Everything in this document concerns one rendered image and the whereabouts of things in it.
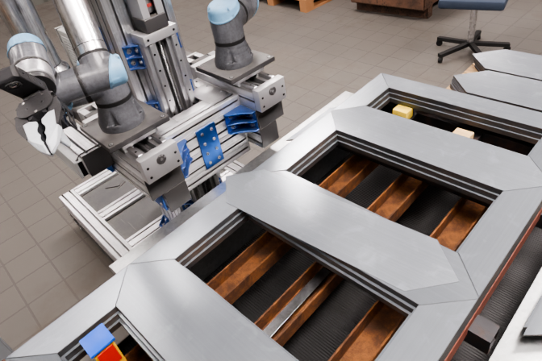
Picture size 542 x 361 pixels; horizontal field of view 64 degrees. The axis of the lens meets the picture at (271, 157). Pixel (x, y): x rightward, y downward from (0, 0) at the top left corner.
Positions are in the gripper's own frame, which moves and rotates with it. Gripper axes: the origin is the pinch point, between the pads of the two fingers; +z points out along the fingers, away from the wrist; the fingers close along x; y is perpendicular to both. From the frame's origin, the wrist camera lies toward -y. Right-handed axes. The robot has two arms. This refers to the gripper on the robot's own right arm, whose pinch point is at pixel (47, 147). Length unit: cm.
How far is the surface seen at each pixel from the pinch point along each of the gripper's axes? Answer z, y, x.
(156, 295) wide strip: 12.9, 46.9, 5.0
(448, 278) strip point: 45, 50, -57
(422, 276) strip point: 41, 50, -52
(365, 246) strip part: 28, 53, -46
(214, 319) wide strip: 26, 45, -6
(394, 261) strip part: 35, 52, -49
